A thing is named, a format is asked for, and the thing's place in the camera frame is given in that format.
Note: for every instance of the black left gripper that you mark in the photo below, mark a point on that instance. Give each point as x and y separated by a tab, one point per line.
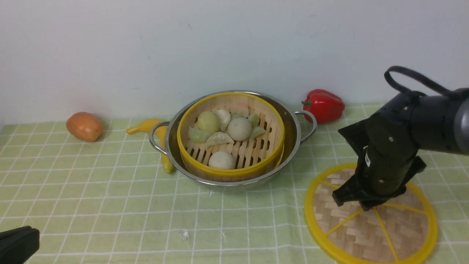
18	245

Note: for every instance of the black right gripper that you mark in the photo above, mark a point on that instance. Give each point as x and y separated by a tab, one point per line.
385	152

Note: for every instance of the bamboo steamer basket yellow rim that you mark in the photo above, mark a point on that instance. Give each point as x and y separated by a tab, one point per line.
259	154

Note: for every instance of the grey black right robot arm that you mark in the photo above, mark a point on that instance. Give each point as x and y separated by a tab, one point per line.
436	123

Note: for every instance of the stainless steel pot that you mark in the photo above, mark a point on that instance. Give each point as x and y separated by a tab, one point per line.
293	140

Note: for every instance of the woven bamboo steamer lid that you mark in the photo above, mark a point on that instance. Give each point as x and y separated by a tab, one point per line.
403	230

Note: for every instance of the white pleated dumpling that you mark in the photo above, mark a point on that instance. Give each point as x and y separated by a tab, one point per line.
224	117

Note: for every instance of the white crescent dumpling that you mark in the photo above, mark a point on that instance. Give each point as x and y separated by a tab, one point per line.
219	138

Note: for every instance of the yellow banana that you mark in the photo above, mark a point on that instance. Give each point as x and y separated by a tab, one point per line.
145	126

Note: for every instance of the red bell pepper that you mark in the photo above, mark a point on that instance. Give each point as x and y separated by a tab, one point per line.
324	105

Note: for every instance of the pale round bun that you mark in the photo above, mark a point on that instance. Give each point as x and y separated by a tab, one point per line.
239	129

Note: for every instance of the green dumpling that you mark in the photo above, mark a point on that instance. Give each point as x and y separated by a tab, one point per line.
198	136

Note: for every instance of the white round bun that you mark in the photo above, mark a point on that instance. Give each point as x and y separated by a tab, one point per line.
222	160

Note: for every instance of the yellow-green round bun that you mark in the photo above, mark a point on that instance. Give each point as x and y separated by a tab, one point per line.
209	122

